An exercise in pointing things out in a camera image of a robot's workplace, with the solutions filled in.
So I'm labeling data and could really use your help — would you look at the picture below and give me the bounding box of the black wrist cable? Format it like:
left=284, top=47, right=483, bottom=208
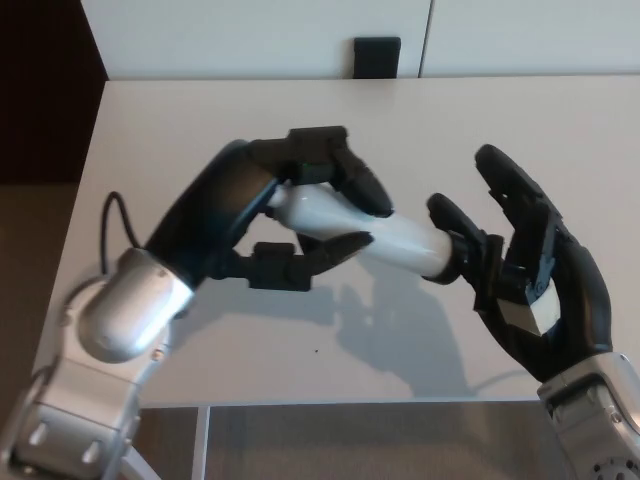
left=101, top=191, right=144, bottom=276

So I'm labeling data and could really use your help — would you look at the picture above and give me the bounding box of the white desk leg frame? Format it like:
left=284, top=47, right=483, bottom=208
left=115, top=405, right=210, bottom=480

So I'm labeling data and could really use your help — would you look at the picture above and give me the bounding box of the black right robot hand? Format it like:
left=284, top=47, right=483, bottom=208
left=426, top=143, right=615, bottom=386

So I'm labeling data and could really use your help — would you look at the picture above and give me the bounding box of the white air pump black handle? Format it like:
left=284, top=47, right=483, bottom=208
left=267, top=182, right=471, bottom=286

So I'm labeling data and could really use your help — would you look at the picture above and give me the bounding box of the black rectangular cabinet handle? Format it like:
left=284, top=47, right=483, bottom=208
left=353, top=36, right=402, bottom=80

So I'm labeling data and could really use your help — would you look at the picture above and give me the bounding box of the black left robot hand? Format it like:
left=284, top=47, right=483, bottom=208
left=142, top=125, right=395, bottom=294

